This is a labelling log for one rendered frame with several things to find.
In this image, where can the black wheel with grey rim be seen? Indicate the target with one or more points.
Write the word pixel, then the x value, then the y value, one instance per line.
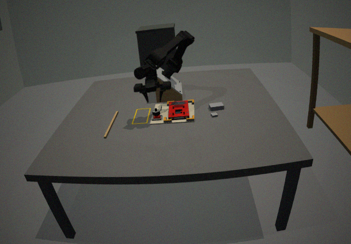
pixel 156 113

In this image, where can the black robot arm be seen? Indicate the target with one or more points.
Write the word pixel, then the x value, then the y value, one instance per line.
pixel 157 57

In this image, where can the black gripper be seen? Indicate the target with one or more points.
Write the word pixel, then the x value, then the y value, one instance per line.
pixel 163 87

